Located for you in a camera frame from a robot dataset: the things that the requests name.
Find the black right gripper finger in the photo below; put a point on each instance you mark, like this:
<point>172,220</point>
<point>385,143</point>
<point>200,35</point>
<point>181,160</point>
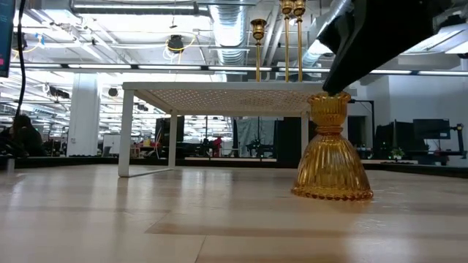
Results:
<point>376,40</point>
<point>334,33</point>

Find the tall brass candlestick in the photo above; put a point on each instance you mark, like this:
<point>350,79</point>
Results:
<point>300,44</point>
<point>286,44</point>

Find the short brass candlestick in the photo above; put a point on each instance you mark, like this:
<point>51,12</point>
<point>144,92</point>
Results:
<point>258,29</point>

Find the amber ribbed glass candle holder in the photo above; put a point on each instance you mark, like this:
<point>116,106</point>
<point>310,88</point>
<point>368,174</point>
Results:
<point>331,164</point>

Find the black computer monitor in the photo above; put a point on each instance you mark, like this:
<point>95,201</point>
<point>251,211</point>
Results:
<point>431,128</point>

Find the small green potted plant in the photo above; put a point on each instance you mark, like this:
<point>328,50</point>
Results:
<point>397,153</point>

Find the black partition panel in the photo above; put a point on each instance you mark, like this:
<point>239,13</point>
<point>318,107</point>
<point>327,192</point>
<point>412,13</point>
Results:
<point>289,140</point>

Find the white perforated metal shelf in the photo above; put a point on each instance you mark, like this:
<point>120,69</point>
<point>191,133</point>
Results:
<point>219,86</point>

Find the grey curtain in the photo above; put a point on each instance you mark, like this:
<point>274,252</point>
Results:
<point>252,135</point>

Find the black ceiling device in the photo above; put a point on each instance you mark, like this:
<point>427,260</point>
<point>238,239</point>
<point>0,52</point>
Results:
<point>175,44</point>

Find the overhead light bar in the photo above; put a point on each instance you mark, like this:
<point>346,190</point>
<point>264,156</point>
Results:
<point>164,67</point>

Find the white building column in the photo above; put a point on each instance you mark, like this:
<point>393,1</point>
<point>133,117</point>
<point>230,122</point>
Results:
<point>83,117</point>

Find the teal computer screen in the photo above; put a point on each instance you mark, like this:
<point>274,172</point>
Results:
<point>6,36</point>

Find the person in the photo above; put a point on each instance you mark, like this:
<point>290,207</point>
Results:
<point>22,139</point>

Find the silver ventilation duct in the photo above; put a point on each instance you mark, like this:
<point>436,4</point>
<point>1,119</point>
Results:
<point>230,33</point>

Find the black aluminium table frame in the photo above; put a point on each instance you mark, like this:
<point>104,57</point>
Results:
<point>73,161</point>

